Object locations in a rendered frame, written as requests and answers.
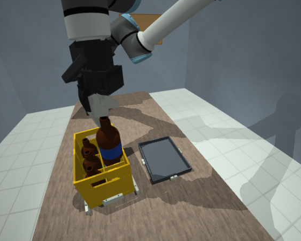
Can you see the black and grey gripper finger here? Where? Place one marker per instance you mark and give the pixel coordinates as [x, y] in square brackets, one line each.
[92, 104]
[108, 101]

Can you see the brown glass bottle with blue label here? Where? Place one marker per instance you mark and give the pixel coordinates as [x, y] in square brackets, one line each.
[108, 141]

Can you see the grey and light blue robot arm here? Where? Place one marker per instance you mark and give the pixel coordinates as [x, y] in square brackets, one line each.
[89, 19]

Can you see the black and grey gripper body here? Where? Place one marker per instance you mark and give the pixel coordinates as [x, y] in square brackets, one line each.
[99, 68]

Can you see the yellow bottle crate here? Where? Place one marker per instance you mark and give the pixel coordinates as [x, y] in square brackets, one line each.
[118, 176]

